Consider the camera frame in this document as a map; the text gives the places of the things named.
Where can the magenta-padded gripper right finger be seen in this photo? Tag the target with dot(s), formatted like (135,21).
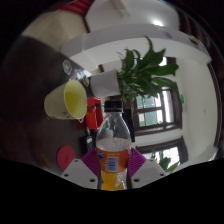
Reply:
(146,173)

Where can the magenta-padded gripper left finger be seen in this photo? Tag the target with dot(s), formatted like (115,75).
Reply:
(80,173)

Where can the orange drink plastic bottle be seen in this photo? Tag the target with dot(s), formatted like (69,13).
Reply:
(113,160)

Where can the flat round red coaster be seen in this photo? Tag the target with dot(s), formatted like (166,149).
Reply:
(66,157)

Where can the dark-framed window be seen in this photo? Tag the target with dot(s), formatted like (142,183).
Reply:
(166,61)
(166,151)

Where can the black chair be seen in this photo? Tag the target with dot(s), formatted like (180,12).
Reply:
(132,128)

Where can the red box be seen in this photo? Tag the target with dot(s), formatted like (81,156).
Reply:
(93,115)

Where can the dark wooden double door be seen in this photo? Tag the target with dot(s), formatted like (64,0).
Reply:
(156,110)

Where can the pale yellow cup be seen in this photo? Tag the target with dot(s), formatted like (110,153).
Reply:
(60,103)

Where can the green exit sign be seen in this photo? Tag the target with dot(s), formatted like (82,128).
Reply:
(182,98)

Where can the red carpeted staircase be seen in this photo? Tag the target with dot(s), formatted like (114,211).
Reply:
(76,6)

